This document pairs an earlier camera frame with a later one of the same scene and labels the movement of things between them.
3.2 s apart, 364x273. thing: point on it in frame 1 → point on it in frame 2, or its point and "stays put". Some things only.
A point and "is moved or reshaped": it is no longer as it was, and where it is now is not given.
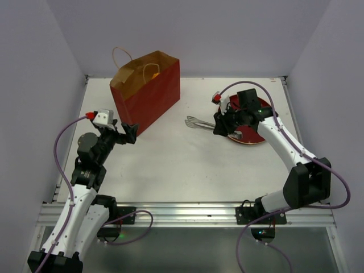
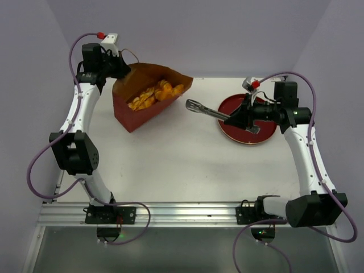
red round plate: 250,135 stays put
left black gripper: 121,138 → 123,68
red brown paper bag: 144,87 is moved or reshaped
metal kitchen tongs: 193,122 → 193,105
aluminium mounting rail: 195,215 stays put
